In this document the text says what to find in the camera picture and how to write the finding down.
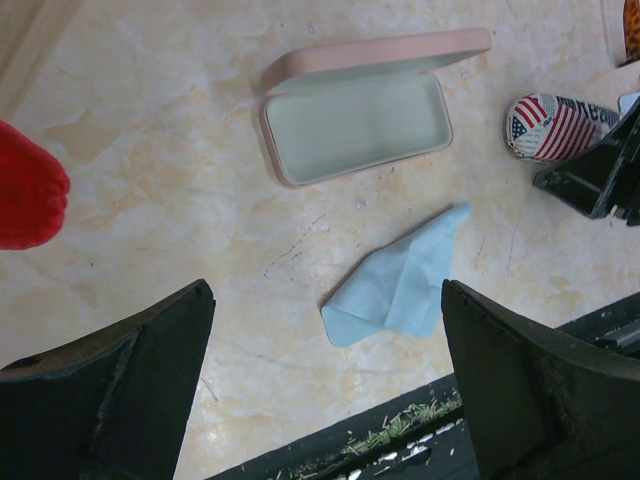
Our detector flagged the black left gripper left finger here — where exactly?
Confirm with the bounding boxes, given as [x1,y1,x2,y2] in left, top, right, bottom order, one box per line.
[1,280,215,479]

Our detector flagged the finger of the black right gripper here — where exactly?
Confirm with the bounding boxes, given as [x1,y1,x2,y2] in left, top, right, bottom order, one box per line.
[532,100,639,223]

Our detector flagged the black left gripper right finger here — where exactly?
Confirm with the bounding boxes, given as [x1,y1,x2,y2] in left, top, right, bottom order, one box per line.
[441,280,639,479]

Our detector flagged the light blue cleaning cloth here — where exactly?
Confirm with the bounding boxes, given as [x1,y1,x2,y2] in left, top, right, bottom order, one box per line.
[321,203,471,348]

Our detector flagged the pink glasses case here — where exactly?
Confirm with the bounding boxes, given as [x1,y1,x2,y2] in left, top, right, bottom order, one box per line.
[260,28,491,187]

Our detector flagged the tortoiseshell brown sunglasses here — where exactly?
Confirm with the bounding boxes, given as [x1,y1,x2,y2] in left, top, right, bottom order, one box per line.
[619,0,639,65]

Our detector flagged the flag newspaper print glasses case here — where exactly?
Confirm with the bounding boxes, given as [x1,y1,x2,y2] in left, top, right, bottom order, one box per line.
[505,93,621,164]

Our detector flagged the red hanging shirt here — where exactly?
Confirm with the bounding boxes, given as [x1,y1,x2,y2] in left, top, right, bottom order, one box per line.
[1,122,71,250]

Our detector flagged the wooden clothes rack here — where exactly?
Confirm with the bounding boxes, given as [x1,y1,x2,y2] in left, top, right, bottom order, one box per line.
[1,0,81,120]

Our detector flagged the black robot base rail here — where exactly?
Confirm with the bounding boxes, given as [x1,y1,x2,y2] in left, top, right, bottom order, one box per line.
[224,370,484,479]

